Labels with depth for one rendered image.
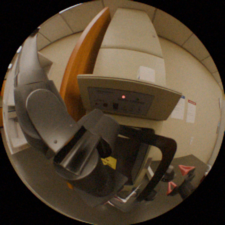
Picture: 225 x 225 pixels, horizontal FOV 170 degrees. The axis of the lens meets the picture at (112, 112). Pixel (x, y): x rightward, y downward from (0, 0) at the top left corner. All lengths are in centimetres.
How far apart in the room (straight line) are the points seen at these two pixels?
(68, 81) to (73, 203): 57
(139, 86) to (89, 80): 13
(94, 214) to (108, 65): 70
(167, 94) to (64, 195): 65
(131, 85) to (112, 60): 19
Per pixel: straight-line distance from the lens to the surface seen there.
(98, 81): 22
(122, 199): 25
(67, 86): 29
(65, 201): 53
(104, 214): 50
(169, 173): 43
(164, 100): 26
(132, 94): 23
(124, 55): 39
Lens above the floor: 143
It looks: 3 degrees down
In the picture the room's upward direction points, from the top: 8 degrees clockwise
